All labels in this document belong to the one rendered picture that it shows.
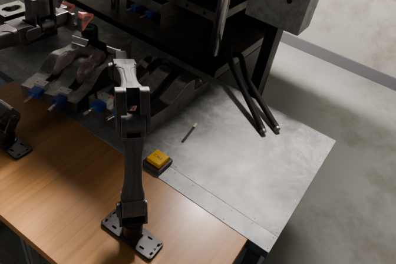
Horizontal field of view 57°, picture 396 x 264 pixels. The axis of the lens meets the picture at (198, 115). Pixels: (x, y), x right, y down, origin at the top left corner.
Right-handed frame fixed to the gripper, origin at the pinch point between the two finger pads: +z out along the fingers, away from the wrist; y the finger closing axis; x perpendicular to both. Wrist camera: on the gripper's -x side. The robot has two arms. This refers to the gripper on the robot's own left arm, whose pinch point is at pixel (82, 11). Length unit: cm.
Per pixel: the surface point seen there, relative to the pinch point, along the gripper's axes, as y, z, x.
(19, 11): 72, 22, 33
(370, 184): -134, 138, 117
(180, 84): -33.6, 22.5, 26.6
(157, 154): -47, -9, 36
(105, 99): -17.7, -5.9, 28.2
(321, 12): -29, 287, 67
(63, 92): 0.1, -10.8, 31.8
